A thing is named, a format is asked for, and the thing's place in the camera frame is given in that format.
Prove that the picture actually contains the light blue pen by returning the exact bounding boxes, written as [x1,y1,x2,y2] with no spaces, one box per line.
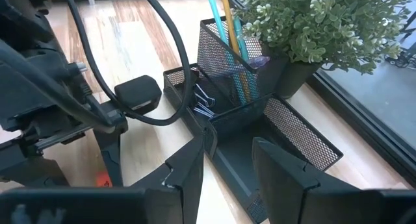
[205,0,248,105]

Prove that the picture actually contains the teal pen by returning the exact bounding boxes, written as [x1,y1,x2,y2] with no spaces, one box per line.
[231,16,261,102]

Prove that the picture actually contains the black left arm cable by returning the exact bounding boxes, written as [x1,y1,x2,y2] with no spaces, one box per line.
[63,0,194,127]

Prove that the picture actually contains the green potted plant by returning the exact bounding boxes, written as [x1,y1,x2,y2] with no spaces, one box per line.
[231,0,414,100]

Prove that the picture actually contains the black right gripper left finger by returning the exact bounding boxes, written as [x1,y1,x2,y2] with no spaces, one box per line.
[0,136,205,224]

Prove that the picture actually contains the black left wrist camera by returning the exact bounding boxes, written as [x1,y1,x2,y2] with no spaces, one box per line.
[114,75,163,117]

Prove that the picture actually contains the black mesh desk organizer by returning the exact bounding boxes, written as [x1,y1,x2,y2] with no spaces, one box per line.
[162,16,345,224]

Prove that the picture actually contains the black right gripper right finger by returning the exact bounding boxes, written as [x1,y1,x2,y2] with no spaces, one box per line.
[252,136,416,224]

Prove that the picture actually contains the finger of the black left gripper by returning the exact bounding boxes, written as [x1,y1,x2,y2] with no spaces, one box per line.
[93,129,127,188]
[0,156,70,190]

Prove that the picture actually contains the yellow pencil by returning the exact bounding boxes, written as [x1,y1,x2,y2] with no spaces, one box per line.
[219,0,252,102]

